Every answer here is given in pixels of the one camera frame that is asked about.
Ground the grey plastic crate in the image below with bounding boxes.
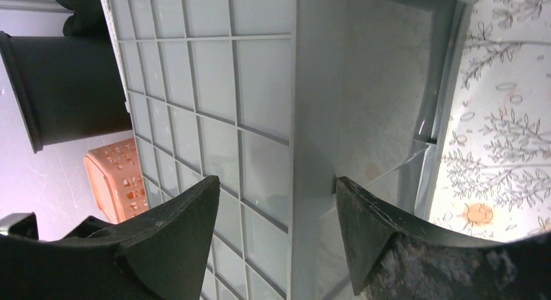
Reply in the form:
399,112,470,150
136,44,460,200
101,0,478,299

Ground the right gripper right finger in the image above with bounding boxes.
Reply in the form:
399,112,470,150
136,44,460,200
336,177,550,299

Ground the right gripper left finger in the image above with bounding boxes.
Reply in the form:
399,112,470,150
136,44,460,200
1,175,220,299

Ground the pink perforated basket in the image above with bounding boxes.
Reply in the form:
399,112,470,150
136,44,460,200
84,138,149,224

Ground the floral patterned table mat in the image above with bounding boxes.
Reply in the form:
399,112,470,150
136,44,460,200
428,0,550,242

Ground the large black cylindrical container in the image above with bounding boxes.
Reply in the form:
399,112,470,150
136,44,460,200
1,32,132,153

